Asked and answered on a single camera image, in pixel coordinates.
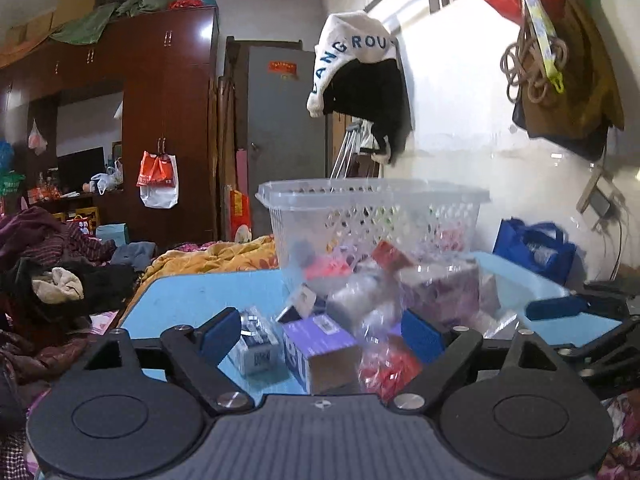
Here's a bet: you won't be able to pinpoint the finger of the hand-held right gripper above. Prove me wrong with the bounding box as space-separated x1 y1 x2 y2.
525 280 640 322
557 317 640 386

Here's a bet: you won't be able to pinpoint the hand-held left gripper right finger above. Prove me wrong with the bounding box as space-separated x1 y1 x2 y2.
387 308 568 413

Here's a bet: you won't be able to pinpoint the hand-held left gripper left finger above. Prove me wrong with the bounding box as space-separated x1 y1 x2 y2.
82 308 253 413

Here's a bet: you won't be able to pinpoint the small silver packet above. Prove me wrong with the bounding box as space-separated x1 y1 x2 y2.
235 307 281 378

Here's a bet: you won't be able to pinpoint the red snack packet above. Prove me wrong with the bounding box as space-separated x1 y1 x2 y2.
357 335 426 406

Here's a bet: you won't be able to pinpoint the purple cardboard box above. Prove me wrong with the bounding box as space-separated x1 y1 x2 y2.
282 312 362 395

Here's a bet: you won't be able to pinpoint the clear plastic basket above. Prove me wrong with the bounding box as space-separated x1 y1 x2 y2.
256 178 493 321

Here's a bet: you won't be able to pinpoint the purple tissue pack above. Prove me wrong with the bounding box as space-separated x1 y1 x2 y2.
400 260 481 331

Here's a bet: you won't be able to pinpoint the grey wrapped pack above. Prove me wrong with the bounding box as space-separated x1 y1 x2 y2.
327 275 396 331

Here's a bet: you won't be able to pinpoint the blue tote bag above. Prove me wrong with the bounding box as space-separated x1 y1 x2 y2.
492 218 577 286

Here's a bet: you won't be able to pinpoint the orange yellow blanket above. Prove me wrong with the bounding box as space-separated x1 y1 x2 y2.
132 235 278 306

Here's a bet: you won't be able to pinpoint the red box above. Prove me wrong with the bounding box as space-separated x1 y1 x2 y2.
370 240 416 273

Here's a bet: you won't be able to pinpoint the small black white box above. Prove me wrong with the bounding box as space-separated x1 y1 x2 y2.
275 284 331 323

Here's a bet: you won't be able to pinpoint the pink packet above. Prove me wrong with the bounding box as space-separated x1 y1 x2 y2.
305 255 353 281

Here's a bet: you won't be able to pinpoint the grey cloth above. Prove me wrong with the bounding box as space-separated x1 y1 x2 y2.
111 241 157 267

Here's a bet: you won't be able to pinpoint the red gold bag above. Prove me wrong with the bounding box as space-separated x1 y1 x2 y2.
227 187 252 241

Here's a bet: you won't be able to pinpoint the teal box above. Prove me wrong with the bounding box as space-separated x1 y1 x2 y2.
95 223 130 247

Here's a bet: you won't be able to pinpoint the red white shopping bag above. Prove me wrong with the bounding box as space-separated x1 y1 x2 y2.
136 151 179 209

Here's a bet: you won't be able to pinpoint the beige cloth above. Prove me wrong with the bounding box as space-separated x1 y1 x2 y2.
31 266 85 305

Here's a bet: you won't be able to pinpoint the white plastic bag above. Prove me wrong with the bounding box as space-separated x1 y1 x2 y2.
90 160 124 195

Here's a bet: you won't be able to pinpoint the metal crutches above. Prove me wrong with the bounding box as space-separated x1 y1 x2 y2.
327 120 376 181

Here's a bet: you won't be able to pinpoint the wooden boards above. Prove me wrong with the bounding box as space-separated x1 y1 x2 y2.
216 35 238 241

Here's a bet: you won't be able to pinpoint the pile of dark clothes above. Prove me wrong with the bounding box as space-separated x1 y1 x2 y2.
0 205 161 341

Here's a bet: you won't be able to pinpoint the black television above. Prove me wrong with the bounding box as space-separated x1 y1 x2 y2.
56 146 104 193

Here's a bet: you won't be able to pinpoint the grey door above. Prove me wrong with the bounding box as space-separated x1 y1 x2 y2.
235 40 331 238

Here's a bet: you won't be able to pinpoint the brown hanging bag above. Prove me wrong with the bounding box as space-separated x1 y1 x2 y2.
512 0 626 161

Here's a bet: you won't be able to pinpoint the dark brown wooden wardrobe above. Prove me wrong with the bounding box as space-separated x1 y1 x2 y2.
0 7 221 246

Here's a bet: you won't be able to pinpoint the pink plastic bag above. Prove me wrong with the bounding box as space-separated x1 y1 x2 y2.
27 120 48 156

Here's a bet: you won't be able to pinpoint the blue green bags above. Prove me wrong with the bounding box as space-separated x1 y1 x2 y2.
0 140 26 196

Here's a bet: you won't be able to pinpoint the white and black jacket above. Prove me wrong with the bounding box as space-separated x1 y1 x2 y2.
306 10 413 166

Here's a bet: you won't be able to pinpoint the green cloth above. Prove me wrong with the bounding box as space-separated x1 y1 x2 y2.
50 0 173 46

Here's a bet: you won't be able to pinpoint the black cable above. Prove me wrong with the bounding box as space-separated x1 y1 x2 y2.
602 215 626 281

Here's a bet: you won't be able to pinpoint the coiled rope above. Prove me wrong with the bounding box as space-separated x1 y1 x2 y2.
501 35 571 106

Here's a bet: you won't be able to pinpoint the yellow green strap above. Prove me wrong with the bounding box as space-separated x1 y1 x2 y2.
507 0 566 95

